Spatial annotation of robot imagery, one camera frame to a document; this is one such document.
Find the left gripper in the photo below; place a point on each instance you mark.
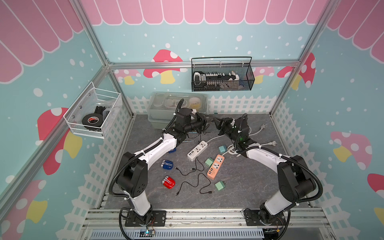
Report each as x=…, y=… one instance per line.
x=202, y=120

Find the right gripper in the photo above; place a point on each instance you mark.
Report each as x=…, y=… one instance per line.
x=222, y=123

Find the teal USB charger adapter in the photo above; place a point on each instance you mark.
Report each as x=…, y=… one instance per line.
x=223, y=149

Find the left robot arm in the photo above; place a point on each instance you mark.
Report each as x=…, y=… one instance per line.
x=131, y=179

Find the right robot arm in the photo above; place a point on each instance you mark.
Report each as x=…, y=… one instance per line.
x=297, y=184

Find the white power strip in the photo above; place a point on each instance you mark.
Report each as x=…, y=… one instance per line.
x=197, y=150

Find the green translucent storage box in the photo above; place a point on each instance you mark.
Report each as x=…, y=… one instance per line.
x=163, y=104

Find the green adapter beside orange strip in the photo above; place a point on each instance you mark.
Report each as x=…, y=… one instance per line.
x=209, y=162

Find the orange power strip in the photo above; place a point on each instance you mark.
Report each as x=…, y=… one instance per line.
x=214, y=169

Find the green adapter front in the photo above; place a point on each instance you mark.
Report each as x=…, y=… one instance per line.
x=220, y=185

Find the black tape roll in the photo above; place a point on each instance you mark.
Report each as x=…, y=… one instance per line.
x=93, y=121

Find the black wire mesh basket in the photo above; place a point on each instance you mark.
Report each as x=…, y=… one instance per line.
x=218, y=74

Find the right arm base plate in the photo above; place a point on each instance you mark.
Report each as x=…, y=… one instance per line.
x=263, y=218

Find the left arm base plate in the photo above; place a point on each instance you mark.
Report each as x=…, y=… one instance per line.
x=150, y=219

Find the white wire basket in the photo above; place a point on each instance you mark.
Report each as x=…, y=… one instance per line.
x=93, y=100

